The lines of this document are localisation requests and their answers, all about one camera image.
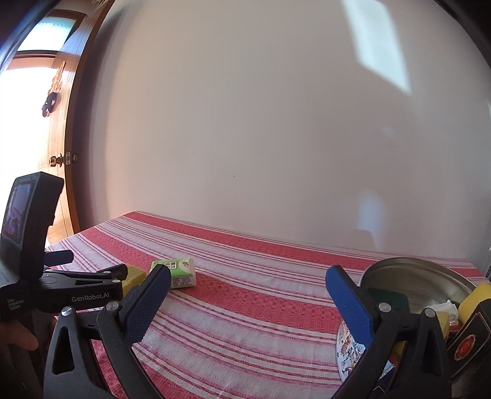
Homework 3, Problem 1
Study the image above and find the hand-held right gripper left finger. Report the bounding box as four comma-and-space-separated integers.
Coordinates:
43, 265, 172, 399

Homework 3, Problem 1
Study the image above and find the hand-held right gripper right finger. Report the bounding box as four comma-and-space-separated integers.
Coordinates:
325, 265, 452, 399

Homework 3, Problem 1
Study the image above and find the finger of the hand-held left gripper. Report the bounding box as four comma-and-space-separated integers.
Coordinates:
42, 264, 129, 286
44, 249, 74, 266

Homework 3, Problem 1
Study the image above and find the yellow green sponge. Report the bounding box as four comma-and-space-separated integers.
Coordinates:
435, 311, 450, 340
122, 265, 148, 297
458, 283, 491, 325

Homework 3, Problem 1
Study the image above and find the green tissue packet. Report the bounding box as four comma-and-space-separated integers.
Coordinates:
149, 257, 197, 290

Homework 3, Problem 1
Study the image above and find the round printed metal tin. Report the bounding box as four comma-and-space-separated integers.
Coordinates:
335, 256, 491, 399

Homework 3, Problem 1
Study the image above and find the white packet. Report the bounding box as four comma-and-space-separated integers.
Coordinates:
437, 300, 461, 321

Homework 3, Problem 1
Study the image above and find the black gold-trimmed box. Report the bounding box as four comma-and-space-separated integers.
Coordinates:
445, 299, 491, 388

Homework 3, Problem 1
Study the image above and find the person's left hand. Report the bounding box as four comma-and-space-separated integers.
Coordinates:
0, 320, 40, 361

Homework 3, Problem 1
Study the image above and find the red striped tablecloth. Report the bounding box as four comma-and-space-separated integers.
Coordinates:
44, 210, 486, 399

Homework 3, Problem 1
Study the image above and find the wooden door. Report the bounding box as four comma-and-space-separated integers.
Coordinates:
0, 0, 116, 246

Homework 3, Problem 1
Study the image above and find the door ornament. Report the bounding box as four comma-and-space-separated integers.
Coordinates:
40, 61, 68, 119

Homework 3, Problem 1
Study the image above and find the transom window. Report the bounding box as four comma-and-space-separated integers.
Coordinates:
17, 19, 77, 52

